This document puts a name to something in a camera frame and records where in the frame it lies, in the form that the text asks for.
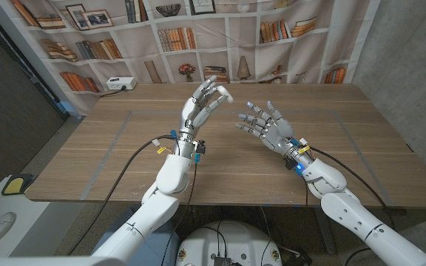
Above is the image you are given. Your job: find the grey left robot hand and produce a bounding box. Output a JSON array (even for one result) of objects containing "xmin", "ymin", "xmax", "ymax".
[{"xmin": 177, "ymin": 75, "xmax": 232, "ymax": 160}]

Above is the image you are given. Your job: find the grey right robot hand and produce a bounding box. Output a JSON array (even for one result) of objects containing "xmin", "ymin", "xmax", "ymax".
[{"xmin": 234, "ymin": 100, "xmax": 314, "ymax": 174}]

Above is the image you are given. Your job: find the white AirPods case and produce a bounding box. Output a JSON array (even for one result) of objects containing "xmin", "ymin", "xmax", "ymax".
[{"xmin": 215, "ymin": 85, "xmax": 234, "ymax": 105}]

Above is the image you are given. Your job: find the white power strip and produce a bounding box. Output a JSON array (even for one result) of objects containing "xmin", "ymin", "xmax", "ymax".
[{"xmin": 106, "ymin": 76, "xmax": 138, "ymax": 91}]

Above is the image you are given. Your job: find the printed bookshelf backdrop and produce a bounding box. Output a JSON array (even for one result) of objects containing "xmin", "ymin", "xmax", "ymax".
[{"xmin": 0, "ymin": 0, "xmax": 382, "ymax": 117}]

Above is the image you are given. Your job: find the grey table leg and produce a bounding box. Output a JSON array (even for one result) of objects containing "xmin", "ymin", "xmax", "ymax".
[{"xmin": 314, "ymin": 206, "xmax": 338, "ymax": 254}]

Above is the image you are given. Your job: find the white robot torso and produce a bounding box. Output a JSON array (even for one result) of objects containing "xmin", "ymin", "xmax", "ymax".
[{"xmin": 175, "ymin": 220, "xmax": 283, "ymax": 266}]

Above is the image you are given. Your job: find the black power adapter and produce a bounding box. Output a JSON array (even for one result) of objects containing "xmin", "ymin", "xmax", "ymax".
[{"xmin": 285, "ymin": 248, "xmax": 314, "ymax": 266}]

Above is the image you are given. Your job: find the black torso electronics module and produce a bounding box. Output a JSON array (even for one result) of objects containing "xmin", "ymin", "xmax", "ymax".
[{"xmin": 212, "ymin": 254, "xmax": 242, "ymax": 266}]

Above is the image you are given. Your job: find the dark grey partition panel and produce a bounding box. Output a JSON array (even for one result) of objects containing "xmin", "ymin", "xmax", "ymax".
[{"xmin": 0, "ymin": 7, "xmax": 70, "ymax": 200}]

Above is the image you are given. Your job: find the yellow and black pad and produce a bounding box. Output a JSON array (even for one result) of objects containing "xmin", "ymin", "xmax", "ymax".
[{"xmin": 1, "ymin": 173, "xmax": 37, "ymax": 196}]

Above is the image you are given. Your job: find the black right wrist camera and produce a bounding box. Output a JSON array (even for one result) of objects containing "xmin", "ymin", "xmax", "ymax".
[{"xmin": 283, "ymin": 157, "xmax": 303, "ymax": 177}]

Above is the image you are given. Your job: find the black power strip cord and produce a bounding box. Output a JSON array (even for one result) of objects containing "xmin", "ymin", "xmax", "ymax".
[{"xmin": 98, "ymin": 85, "xmax": 127, "ymax": 100}]

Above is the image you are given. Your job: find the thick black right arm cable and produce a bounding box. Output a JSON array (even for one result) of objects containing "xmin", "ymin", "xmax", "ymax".
[{"xmin": 308, "ymin": 146, "xmax": 391, "ymax": 266}]

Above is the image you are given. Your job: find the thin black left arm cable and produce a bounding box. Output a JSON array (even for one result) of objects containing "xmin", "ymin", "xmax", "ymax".
[{"xmin": 160, "ymin": 162, "xmax": 199, "ymax": 266}]

